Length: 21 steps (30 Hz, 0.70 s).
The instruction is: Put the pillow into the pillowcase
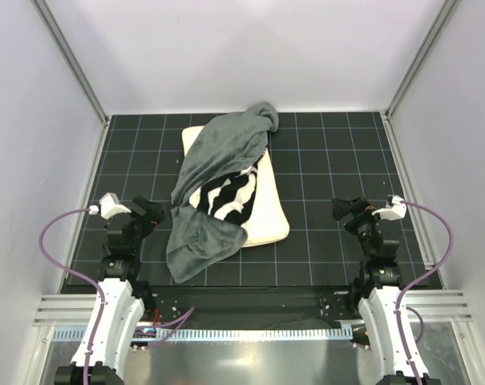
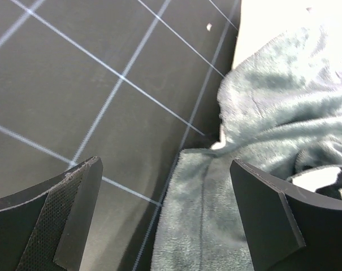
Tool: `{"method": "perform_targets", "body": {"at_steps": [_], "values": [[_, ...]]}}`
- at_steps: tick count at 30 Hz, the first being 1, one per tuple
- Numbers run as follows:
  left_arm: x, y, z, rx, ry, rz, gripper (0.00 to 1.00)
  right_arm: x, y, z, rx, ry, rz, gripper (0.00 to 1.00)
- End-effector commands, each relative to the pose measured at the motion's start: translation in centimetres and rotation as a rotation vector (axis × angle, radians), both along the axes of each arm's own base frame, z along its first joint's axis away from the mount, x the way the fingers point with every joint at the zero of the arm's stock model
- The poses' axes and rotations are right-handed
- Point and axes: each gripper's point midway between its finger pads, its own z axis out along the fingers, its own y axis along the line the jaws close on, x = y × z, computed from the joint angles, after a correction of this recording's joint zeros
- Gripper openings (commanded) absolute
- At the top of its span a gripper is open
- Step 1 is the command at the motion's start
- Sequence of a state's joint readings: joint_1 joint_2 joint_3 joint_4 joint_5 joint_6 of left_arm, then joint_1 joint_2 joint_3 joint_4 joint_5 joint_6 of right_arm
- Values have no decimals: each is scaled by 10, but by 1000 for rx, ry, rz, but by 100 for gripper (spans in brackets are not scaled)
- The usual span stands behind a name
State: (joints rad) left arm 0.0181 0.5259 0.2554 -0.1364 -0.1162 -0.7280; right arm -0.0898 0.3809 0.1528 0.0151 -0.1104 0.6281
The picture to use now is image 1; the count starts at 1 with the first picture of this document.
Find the grey fleece zebra-lined pillowcase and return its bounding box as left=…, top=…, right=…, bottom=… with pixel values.
left=166, top=102, right=279, bottom=283

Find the cream rectangular pillow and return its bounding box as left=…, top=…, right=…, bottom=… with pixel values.
left=180, top=124, right=289, bottom=254

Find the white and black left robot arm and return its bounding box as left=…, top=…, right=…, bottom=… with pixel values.
left=54, top=192, right=165, bottom=384

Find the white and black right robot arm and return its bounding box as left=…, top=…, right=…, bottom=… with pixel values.
left=332, top=195, right=440, bottom=384

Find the black gridded cutting mat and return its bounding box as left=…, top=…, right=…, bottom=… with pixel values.
left=57, top=111, right=443, bottom=289

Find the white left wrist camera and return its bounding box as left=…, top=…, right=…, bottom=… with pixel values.
left=87, top=192, right=131, bottom=220

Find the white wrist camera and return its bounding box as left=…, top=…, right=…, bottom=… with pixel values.
left=372, top=195, right=407, bottom=221
left=87, top=192, right=131, bottom=220

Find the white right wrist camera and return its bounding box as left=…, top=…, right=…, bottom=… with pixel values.
left=372, top=195, right=407, bottom=221

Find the aluminium front frame profile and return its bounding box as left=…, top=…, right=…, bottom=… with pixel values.
left=33, top=290, right=473, bottom=326

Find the slotted grey cable duct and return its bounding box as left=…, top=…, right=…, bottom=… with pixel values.
left=51, top=326, right=353, bottom=342

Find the left aluminium frame post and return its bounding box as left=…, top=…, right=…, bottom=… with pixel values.
left=30, top=0, right=109, bottom=125

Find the aluminium frame post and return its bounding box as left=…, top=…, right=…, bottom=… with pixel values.
left=385, top=0, right=460, bottom=121
left=30, top=0, right=109, bottom=125

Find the right aluminium frame post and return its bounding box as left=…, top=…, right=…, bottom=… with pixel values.
left=385, top=0, right=460, bottom=121

